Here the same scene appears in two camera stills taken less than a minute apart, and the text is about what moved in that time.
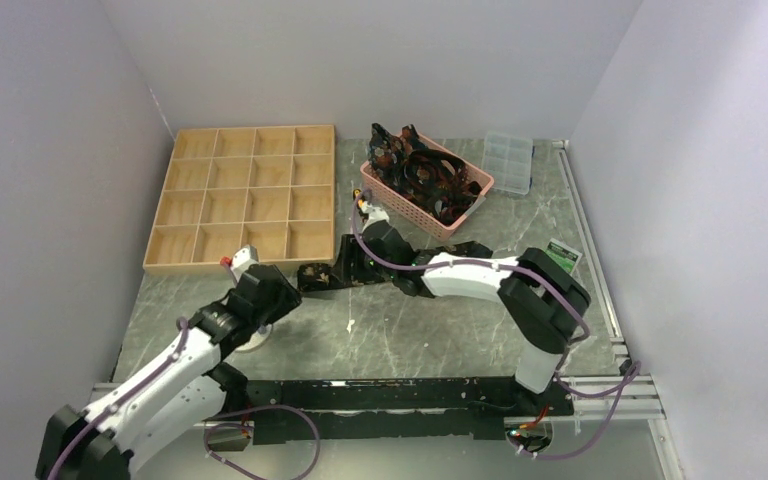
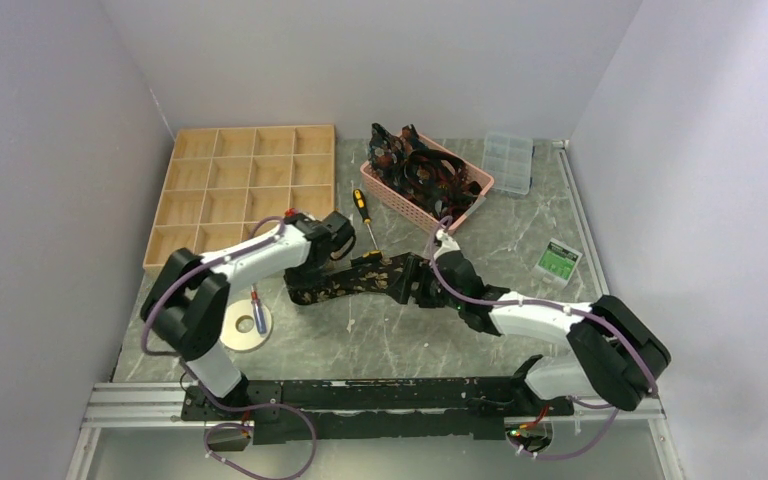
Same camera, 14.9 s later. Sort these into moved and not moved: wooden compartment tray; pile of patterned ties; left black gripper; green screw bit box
Moved: left black gripper
Not moved: green screw bit box; pile of patterned ties; wooden compartment tray
